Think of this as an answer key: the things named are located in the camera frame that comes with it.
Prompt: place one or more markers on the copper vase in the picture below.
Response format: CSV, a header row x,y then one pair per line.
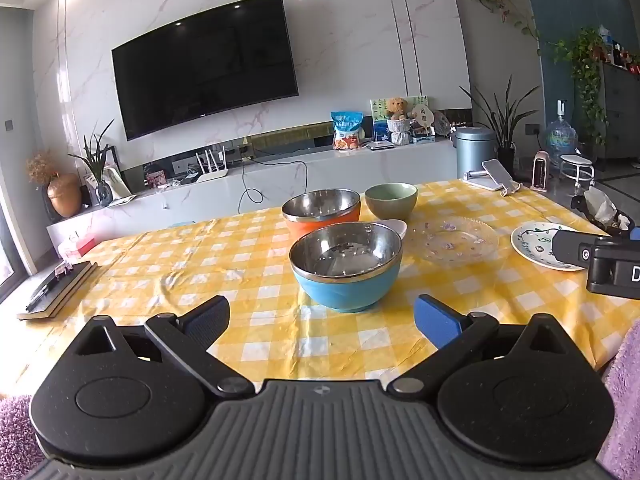
x,y
64,197

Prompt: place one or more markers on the long-leaf potted plant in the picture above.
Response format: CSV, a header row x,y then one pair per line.
x,y
505,125

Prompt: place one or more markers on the hanging ivy plant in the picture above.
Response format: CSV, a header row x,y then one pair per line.
x,y
585,60

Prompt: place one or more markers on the yellow checkered tablecloth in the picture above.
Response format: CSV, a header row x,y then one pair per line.
x,y
200,260

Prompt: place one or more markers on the black flat television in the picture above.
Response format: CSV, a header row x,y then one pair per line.
x,y
200,65

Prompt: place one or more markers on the pink tissue box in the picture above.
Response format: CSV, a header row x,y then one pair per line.
x,y
75,246

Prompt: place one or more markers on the wall switch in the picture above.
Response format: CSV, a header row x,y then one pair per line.
x,y
8,125

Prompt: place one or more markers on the brown teddy bear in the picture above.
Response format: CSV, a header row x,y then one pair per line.
x,y
398,108

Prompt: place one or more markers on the silver set-top box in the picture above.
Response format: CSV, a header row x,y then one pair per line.
x,y
381,145

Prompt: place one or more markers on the plant in blue glass vase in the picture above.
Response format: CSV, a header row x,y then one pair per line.
x,y
100,180

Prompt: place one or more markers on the blue water jug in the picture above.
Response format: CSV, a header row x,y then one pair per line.
x,y
561,137

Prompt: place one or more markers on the dark basket with tissues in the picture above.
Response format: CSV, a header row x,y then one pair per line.
x,y
600,210

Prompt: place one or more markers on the dried flower bunch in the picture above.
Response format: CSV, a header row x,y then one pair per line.
x,y
41,167

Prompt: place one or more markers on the white marble television console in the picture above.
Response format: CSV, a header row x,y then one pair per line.
x,y
210,197

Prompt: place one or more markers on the grey-blue cabinet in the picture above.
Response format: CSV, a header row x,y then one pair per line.
x,y
622,110

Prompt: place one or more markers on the blue snack bag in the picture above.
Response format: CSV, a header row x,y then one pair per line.
x,y
347,132

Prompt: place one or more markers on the wall vine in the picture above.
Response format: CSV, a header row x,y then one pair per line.
x,y
500,2

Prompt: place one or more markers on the green painted picture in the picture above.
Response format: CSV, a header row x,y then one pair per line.
x,y
380,120

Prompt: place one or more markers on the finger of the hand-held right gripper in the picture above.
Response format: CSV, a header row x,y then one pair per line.
x,y
570,250

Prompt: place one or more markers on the white router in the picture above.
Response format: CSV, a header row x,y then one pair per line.
x,y
212,172

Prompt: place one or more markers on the grey-blue trash can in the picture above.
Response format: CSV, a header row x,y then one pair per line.
x,y
475,155

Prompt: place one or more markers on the white round stool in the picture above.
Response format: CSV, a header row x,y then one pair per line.
x,y
575,165

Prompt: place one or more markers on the white phone stand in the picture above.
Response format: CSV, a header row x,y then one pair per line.
x,y
497,175

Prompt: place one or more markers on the pink small heater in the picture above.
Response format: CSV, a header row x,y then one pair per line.
x,y
541,172

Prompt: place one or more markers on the white sticker plate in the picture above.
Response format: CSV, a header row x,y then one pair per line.
x,y
395,227

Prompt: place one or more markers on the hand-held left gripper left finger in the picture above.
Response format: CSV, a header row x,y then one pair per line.
x,y
207,320

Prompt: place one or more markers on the green ceramic bowl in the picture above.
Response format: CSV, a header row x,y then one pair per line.
x,y
390,207

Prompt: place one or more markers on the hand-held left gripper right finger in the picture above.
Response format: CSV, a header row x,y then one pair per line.
x,y
437,321

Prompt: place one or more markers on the orange steel-lined bowl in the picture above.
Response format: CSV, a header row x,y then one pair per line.
x,y
305,225

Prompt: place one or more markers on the clear glass sticker plate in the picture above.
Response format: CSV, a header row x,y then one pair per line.
x,y
450,240

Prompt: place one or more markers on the white plate with green rim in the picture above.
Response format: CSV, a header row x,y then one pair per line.
x,y
532,245

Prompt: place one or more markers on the blue steel-lined bowl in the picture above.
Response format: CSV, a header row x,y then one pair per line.
x,y
345,285

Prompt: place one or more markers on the purple fluffy cloth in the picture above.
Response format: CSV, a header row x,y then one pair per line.
x,y
625,410
17,440

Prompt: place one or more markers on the round paper hand fan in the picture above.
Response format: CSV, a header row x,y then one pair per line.
x,y
421,115

